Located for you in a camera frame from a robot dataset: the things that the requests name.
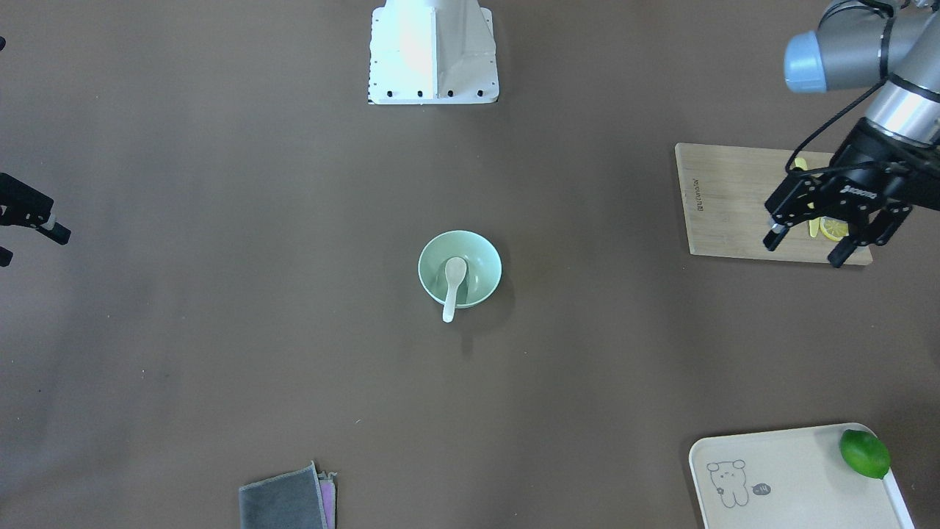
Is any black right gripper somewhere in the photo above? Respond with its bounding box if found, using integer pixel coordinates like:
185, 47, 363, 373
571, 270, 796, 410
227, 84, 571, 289
1, 172, 71, 245

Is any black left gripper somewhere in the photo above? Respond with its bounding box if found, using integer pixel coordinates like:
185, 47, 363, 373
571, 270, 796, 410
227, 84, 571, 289
762, 118, 938, 268

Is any white ceramic spoon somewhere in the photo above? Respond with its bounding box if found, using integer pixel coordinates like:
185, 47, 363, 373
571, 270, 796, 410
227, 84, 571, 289
442, 256, 467, 323

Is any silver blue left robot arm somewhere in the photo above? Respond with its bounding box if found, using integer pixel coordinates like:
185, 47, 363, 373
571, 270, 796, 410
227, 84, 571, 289
763, 1, 939, 267

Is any mint green bowl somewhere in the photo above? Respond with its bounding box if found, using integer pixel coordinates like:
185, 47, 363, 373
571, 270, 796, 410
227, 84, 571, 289
417, 230, 503, 309

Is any toy lemon slice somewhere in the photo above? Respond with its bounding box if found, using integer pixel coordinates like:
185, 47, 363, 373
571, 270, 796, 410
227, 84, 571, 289
819, 217, 850, 242

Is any bamboo cutting board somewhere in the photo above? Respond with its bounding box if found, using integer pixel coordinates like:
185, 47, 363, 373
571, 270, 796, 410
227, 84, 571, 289
674, 142, 836, 264

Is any green lime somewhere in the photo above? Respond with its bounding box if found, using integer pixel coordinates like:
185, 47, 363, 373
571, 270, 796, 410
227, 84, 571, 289
839, 429, 891, 480

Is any cream plastic tray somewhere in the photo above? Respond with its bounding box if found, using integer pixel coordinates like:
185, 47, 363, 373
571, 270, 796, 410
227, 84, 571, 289
688, 422, 914, 528

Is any grey folded cloth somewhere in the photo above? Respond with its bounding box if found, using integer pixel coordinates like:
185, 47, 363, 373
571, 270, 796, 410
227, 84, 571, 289
239, 461, 338, 528

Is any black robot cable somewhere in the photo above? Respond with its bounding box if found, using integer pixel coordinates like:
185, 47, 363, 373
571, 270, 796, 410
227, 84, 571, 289
784, 77, 886, 177

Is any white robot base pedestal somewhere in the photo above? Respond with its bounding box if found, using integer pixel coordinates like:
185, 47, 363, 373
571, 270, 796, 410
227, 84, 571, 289
367, 1, 500, 105

